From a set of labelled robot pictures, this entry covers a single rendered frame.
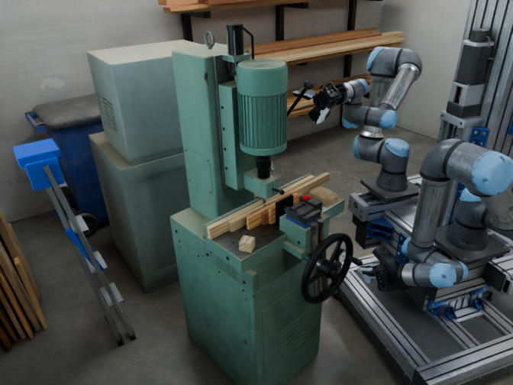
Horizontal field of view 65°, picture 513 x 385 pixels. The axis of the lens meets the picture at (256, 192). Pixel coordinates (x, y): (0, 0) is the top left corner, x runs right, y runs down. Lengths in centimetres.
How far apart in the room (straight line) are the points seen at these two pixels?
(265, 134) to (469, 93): 81
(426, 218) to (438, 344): 91
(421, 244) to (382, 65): 87
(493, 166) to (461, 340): 119
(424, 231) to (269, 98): 69
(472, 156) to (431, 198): 21
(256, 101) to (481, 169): 71
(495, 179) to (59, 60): 304
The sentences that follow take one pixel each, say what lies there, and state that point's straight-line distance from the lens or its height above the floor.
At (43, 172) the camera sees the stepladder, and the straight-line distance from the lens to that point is 186.
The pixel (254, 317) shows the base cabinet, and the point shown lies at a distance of 166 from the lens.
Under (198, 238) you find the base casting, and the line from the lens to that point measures 173.
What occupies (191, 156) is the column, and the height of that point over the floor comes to 109.
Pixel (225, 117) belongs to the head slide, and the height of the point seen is 130.
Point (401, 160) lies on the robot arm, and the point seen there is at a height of 98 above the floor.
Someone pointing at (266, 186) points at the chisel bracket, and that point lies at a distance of 154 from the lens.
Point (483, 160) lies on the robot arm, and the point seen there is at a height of 132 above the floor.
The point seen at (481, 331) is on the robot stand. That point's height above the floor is 21.
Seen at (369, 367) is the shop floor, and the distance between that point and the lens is 230.
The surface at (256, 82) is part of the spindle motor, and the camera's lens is 136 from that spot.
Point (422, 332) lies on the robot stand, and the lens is 224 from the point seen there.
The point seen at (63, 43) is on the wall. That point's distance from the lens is 351.
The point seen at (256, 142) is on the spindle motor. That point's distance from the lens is 143.
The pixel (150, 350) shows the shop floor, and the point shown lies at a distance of 240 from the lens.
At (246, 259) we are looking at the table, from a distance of 144.
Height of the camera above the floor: 180
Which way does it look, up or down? 29 degrees down
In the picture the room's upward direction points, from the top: 2 degrees counter-clockwise
